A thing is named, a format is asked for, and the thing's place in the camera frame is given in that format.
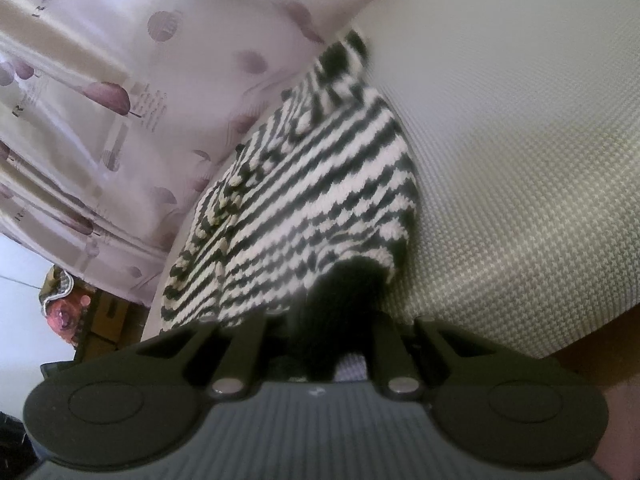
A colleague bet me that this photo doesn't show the brown wooden shelf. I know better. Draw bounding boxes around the brown wooden shelf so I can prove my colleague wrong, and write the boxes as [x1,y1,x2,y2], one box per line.
[74,290,152,362]

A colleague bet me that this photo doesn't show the colourful items on cabinet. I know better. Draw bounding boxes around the colourful items on cabinet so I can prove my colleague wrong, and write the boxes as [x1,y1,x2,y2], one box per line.
[39,265,97,347]

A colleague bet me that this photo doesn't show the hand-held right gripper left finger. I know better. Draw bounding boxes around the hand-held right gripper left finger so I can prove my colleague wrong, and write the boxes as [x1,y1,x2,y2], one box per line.
[136,316,268,402]

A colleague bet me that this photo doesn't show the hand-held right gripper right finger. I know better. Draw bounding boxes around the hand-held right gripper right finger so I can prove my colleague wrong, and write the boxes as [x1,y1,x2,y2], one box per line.
[369,312,488,403]

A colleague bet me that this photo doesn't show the black and white striped sweater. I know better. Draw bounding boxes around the black and white striped sweater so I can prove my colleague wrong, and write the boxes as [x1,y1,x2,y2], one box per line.
[160,27,422,382]

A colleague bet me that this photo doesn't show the pink patterned curtain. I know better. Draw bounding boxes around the pink patterned curtain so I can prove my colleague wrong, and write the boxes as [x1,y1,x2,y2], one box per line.
[0,0,387,307]

